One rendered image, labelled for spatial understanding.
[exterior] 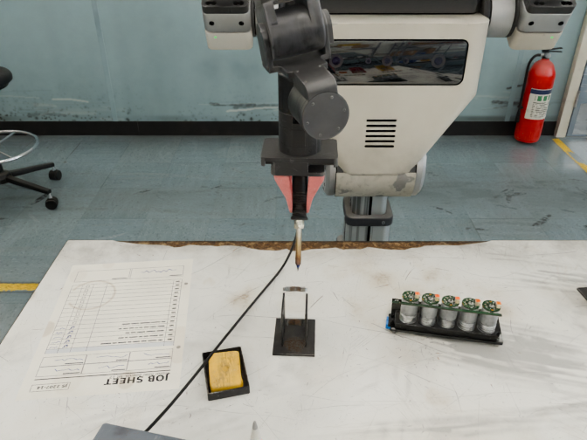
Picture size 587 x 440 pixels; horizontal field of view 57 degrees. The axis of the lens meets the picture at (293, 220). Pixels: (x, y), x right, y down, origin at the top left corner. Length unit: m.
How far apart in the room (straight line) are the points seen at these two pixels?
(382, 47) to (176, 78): 2.45
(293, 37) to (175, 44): 2.71
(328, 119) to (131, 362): 0.44
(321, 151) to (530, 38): 0.59
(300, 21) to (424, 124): 0.52
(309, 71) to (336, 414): 0.42
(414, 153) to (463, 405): 0.56
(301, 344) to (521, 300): 0.37
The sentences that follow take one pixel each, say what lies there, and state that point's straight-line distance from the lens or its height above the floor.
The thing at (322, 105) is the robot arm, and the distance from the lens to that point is 0.61.
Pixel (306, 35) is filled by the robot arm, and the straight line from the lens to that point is 0.66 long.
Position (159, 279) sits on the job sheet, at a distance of 0.95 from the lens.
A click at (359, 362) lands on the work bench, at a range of 0.78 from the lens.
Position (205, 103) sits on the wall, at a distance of 3.42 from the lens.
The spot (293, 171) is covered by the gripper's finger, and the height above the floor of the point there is 1.00.
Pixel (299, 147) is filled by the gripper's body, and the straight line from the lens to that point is 0.71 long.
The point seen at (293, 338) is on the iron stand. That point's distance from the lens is 0.81.
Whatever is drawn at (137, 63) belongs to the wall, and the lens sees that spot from 3.43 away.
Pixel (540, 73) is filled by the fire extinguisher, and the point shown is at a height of 0.44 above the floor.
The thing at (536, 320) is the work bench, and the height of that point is 0.75.
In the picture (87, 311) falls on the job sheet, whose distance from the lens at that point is 0.92.
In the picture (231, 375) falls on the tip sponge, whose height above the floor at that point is 0.76.
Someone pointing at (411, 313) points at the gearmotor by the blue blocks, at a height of 0.79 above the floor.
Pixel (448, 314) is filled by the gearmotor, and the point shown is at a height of 0.80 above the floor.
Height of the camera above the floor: 1.31
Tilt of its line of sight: 31 degrees down
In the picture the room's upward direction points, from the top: straight up
